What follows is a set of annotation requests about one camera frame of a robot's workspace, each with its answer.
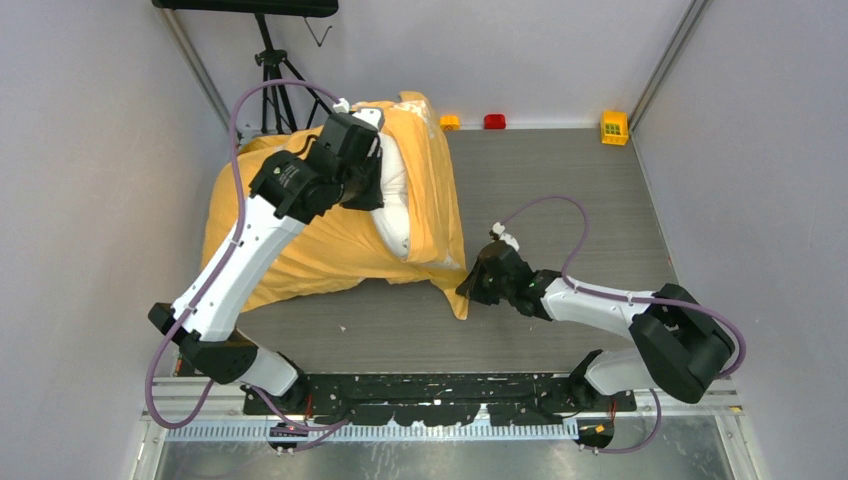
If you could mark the black panel on tripod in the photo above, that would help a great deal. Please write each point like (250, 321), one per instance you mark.
(297, 8)

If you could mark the yellow green toy block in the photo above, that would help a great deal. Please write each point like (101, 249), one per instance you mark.
(614, 128)

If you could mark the red toy block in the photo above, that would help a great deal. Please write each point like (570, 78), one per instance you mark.
(494, 121)

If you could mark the white slotted cable duct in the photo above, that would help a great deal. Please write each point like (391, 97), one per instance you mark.
(256, 431)

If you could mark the orange pillowcase with white print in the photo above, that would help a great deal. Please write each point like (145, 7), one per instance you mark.
(343, 247)

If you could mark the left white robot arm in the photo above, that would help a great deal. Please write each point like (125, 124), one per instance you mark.
(284, 196)

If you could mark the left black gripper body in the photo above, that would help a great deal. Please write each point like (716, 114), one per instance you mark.
(360, 185)

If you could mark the black tripod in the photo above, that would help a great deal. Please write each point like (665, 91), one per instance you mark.
(277, 114)

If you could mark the small yellow toy block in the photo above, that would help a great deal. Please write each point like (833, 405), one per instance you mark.
(449, 122)

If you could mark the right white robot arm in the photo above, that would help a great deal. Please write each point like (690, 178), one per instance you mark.
(677, 345)

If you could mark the white pillow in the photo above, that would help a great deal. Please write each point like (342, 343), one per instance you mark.
(392, 220)

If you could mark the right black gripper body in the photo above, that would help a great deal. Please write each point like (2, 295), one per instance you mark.
(492, 290)

